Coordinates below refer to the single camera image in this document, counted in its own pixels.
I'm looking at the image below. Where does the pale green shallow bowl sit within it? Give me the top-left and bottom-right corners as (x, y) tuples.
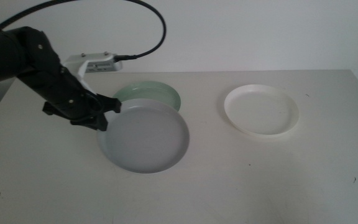
(112, 80), (181, 112)

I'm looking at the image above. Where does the grey shallow bowl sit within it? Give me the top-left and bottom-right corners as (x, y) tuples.
(96, 98), (190, 174)

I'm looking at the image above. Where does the white shallow bowl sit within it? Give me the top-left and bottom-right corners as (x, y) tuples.
(224, 84), (300, 137)

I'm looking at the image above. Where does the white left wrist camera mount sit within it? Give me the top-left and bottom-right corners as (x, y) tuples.
(62, 52), (124, 94)

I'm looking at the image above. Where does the black camera cable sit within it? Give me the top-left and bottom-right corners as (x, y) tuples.
(0, 0), (167, 62)

